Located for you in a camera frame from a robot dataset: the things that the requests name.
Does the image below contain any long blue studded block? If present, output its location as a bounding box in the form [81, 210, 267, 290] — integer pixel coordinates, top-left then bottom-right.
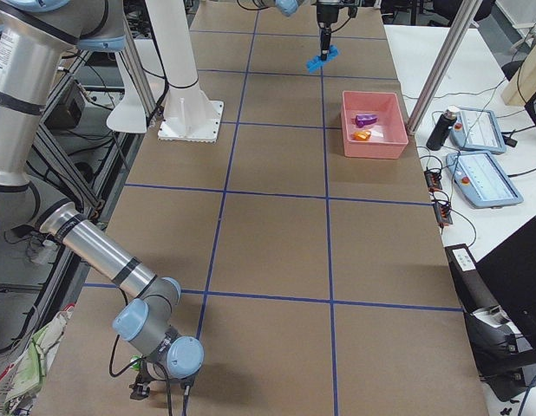
[305, 45, 339, 73]

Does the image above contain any black printer device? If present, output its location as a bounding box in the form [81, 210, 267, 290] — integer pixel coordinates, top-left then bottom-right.
[445, 244, 536, 401]

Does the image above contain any green double block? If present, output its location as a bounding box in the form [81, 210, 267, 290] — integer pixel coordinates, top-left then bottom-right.
[130, 355, 143, 372]

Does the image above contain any lower orange connector board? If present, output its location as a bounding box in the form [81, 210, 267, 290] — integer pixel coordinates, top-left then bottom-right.
[432, 199, 453, 229]

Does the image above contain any orange block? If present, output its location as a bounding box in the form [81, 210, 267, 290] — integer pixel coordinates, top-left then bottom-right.
[352, 130, 372, 141]

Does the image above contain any purple block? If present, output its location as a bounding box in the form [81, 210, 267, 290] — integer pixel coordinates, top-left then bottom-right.
[354, 114, 378, 128]

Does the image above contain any teach pendant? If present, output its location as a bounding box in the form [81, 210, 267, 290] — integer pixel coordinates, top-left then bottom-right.
[446, 151, 524, 209]
[445, 106, 507, 154]

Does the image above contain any crumpled cloth bag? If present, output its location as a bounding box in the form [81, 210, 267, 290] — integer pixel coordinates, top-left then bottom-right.
[0, 303, 75, 415]

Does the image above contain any upper teach pendant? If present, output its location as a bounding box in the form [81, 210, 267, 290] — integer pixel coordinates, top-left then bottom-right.
[445, 106, 507, 154]

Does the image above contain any black bottle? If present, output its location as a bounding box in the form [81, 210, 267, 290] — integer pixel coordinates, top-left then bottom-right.
[426, 106, 460, 151]

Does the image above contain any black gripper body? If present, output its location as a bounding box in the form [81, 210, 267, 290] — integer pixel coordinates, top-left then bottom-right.
[129, 359, 194, 400]
[315, 0, 357, 29]

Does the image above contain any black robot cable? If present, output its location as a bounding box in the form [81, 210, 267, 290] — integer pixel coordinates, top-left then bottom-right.
[108, 333, 173, 416]

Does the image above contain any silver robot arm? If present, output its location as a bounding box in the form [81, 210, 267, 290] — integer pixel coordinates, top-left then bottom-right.
[237, 0, 362, 72]
[0, 1, 204, 395]

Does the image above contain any upper orange connector board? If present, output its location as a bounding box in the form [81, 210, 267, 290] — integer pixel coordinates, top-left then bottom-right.
[424, 169, 443, 192]

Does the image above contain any pink plastic box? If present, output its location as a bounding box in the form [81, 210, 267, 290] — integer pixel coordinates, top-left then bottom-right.
[341, 91, 409, 159]

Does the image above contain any orange connector board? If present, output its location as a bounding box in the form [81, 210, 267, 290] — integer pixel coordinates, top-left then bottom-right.
[432, 199, 453, 229]
[424, 169, 443, 192]

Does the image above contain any black laptop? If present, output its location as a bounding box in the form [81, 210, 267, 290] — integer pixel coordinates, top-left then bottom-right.
[477, 216, 536, 348]

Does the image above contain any lower teach pendant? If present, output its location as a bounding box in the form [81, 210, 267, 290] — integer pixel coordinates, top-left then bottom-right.
[446, 151, 524, 209]

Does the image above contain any aluminium frame post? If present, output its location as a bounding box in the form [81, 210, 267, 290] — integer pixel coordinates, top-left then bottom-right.
[406, 0, 482, 135]

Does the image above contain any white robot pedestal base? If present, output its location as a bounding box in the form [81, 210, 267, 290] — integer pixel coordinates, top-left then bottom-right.
[107, 1, 224, 143]

